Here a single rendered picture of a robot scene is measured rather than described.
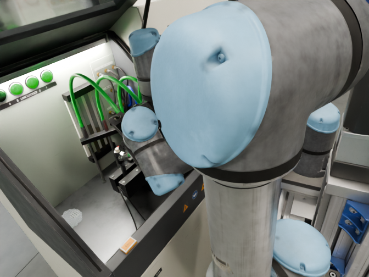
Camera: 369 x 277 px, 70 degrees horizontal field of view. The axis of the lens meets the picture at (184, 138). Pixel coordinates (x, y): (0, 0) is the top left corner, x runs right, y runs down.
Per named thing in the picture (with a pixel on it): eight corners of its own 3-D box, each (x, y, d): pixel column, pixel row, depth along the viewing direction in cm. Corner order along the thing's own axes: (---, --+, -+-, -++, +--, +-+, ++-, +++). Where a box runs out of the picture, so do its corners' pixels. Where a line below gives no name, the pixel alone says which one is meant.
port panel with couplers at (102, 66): (113, 125, 131) (94, 64, 113) (108, 123, 133) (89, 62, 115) (132, 112, 139) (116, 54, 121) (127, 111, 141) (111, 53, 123)
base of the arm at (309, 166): (333, 154, 98) (339, 133, 93) (331, 182, 88) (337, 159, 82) (290, 147, 105) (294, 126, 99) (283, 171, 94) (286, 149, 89)
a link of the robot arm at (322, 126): (314, 156, 84) (322, 121, 77) (284, 136, 95) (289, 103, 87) (342, 144, 88) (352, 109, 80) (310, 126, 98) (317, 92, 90)
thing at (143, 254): (124, 296, 90) (112, 272, 80) (116, 289, 92) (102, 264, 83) (217, 181, 128) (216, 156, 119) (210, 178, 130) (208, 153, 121)
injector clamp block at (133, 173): (133, 210, 115) (124, 185, 106) (117, 200, 120) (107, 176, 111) (179, 164, 136) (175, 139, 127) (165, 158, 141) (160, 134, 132)
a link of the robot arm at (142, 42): (166, 29, 60) (130, 38, 58) (173, 75, 67) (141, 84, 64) (155, 24, 66) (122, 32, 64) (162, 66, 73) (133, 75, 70)
